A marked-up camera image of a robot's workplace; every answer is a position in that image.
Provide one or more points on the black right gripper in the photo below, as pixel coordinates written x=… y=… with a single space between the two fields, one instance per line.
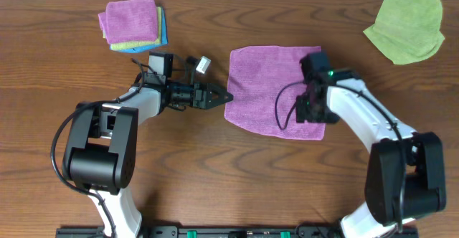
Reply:
x=301 y=114

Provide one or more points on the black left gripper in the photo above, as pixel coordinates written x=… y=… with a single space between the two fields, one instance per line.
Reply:
x=201 y=90

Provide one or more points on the purple microfiber cloth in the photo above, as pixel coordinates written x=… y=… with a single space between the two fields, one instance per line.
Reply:
x=265 y=81

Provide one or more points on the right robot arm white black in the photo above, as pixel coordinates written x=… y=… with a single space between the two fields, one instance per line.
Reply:
x=405 y=177

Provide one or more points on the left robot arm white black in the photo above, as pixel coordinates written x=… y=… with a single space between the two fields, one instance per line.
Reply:
x=94 y=150

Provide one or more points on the folded blue cloth in stack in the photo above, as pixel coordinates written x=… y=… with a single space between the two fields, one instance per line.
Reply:
x=163 y=33

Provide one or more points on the folded yellow-green cloth in stack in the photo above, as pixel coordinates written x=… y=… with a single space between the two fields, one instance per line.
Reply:
x=132 y=28

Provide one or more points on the folded purple cloth on stack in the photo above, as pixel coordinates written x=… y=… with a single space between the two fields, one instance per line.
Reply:
x=131 y=20

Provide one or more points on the green microfiber cloth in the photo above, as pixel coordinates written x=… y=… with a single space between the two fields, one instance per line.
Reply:
x=407 y=31

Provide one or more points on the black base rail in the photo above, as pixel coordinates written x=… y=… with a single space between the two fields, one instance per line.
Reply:
x=176 y=232

